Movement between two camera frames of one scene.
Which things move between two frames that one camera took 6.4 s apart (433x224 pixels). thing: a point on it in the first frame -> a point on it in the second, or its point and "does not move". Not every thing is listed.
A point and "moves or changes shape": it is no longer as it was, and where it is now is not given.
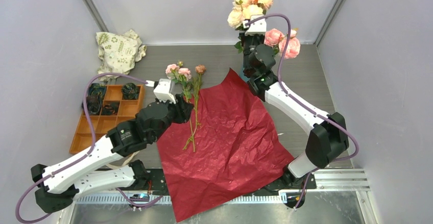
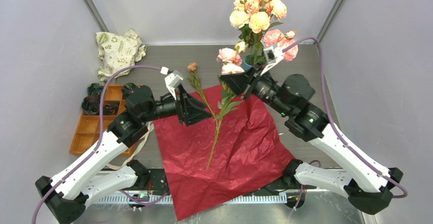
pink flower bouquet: [178, 73] -> [232, 63]
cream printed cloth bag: [118, 53] does not move
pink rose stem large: [274, 37] does not move
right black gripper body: [249, 44] -> [264, 88]
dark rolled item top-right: [130, 91] does not move
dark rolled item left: [94, 104] does not move
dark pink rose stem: [199, 69] moves or changes shape
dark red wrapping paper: [229, 146] does not move
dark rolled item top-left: [97, 89] does not move
